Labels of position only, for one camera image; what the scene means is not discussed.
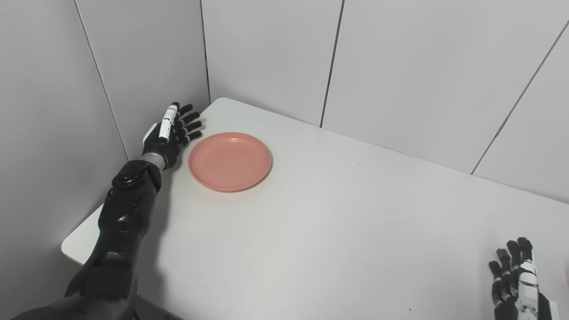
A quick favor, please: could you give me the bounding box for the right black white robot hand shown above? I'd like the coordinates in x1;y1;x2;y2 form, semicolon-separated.
488;237;560;320

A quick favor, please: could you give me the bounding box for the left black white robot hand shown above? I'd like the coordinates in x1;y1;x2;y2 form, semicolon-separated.
142;102;203;170

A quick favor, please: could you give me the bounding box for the pink round plate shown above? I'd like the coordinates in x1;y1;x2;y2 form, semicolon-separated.
188;132;272;193

